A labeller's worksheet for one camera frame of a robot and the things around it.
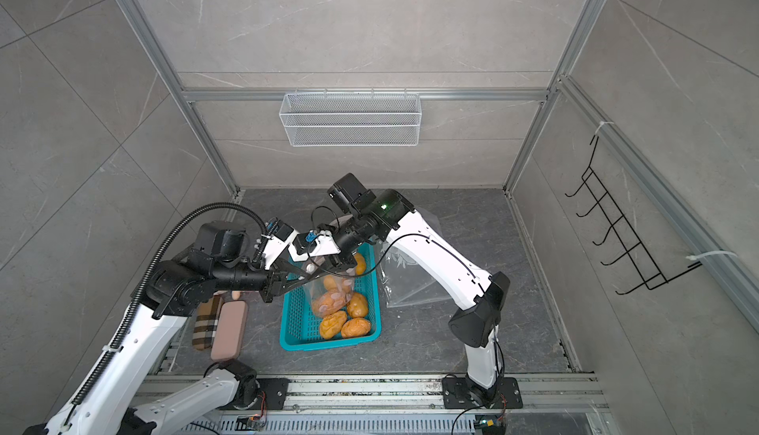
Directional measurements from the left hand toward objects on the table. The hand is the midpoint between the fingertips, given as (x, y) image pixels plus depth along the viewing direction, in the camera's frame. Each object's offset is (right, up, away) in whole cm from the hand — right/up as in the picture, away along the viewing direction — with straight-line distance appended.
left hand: (310, 274), depth 62 cm
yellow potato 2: (+1, -18, +18) cm, 25 cm away
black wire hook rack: (+70, 0, -3) cm, 70 cm away
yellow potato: (+1, -6, +17) cm, 17 cm away
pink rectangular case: (-28, -20, +20) cm, 40 cm away
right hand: (0, +2, +2) cm, 3 cm away
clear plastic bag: (+22, -9, +33) cm, 41 cm away
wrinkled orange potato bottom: (+8, -18, +17) cm, 26 cm away
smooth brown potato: (+8, -14, +22) cm, 27 cm away
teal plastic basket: (-9, -20, +21) cm, 30 cm away
